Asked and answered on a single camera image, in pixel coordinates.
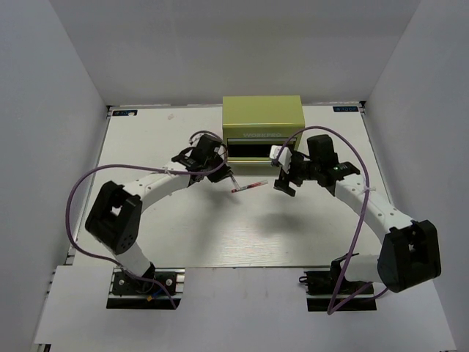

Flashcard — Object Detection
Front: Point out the purple clear pen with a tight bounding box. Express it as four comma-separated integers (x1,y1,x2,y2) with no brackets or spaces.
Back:
230,175,240,191

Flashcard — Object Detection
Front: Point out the red gel pen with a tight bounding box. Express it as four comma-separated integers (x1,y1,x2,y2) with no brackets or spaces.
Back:
231,180,268,194

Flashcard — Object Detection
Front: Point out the green metal drawer chest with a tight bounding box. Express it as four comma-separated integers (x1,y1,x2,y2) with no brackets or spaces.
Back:
222,95,306,166

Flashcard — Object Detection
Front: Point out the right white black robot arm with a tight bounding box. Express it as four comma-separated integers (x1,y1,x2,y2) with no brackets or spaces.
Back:
270,135,441,293

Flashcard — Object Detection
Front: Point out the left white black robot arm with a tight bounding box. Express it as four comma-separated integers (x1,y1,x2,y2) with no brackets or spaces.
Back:
85,132,232,293

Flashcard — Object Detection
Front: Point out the right blue corner label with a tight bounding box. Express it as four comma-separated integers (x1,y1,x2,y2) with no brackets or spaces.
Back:
333,106,359,113

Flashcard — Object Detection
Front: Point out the blue corner label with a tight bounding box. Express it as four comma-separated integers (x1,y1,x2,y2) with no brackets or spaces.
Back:
112,109,138,117
333,106,359,113

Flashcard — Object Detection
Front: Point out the left blue corner label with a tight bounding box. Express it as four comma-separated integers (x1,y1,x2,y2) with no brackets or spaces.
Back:
112,109,138,117

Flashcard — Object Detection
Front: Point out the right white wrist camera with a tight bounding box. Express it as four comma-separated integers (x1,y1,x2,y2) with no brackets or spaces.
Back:
269,145,292,174

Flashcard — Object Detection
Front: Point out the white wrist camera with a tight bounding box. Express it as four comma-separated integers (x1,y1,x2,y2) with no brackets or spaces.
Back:
269,145,292,174
188,134,202,146

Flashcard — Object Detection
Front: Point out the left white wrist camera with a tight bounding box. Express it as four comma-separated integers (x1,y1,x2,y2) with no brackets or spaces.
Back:
188,134,202,146

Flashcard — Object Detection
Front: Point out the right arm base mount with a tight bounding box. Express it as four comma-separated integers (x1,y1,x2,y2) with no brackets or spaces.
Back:
298,255,377,312

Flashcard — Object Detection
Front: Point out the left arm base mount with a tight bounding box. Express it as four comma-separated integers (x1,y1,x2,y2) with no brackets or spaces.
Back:
106,268,185,310

